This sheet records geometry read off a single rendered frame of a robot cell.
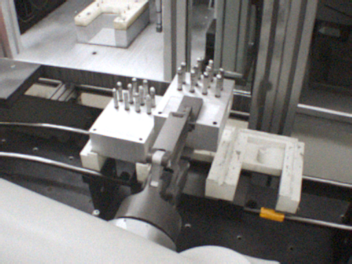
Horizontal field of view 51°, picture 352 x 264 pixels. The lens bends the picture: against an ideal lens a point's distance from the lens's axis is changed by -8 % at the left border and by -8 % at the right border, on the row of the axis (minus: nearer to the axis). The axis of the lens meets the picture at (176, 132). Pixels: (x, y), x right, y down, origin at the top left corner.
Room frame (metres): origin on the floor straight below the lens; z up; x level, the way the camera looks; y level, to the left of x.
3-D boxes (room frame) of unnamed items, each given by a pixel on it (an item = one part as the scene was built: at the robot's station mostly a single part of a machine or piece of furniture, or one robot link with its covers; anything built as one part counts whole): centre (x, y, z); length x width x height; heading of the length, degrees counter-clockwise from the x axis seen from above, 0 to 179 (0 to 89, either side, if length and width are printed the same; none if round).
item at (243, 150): (0.49, -0.03, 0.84); 0.36 x 0.14 x 0.10; 73
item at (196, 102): (0.44, -0.02, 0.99); 0.07 x 0.03 x 0.01; 164
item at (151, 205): (0.29, 0.03, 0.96); 0.09 x 0.07 x 0.08; 164
